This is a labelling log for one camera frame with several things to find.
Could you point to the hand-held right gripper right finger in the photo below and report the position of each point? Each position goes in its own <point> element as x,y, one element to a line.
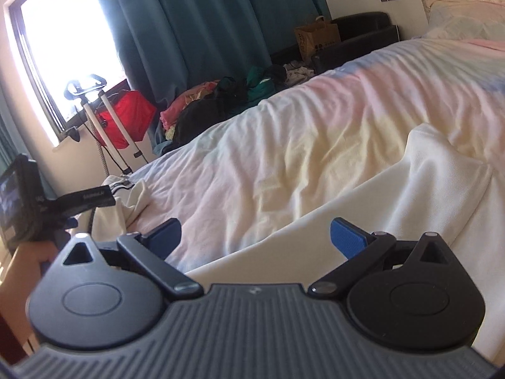
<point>349,239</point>

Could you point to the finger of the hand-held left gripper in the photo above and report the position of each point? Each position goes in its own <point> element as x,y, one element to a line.
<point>85,199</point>

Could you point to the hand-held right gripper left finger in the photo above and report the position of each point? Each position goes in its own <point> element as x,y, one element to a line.
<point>167,235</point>

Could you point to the cream white garment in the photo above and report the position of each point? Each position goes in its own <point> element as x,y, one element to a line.
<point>355,189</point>

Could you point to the pink clothes pile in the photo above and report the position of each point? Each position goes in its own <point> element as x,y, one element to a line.
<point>179,108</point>

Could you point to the person's left hand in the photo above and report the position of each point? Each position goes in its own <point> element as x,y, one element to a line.
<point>33,258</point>

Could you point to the teal curtain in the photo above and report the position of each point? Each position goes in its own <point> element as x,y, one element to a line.
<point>205,27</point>
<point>6,138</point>

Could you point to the white garment steamer stand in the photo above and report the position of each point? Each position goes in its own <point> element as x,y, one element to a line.
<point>104,126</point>

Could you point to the red fabric bag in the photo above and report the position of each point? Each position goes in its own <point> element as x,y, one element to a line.
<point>126,118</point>

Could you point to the bed with pastel sheet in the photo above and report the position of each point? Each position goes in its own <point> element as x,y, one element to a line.
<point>315,122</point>

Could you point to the black garment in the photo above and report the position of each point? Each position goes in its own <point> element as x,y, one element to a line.
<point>209,112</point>

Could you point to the white patterned cloth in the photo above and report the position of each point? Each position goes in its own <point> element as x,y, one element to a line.
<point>298,73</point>

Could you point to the green garment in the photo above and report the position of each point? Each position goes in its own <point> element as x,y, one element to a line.
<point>260,85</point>

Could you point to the brown paper bag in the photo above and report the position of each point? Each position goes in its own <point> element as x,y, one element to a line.
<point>317,39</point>

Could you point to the black leather sofa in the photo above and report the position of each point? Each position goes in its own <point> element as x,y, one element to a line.
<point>359,33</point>

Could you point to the pastel pillow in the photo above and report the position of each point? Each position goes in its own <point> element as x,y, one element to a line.
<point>467,17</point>

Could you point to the window with dark frame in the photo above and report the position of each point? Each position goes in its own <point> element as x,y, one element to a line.
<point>59,39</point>

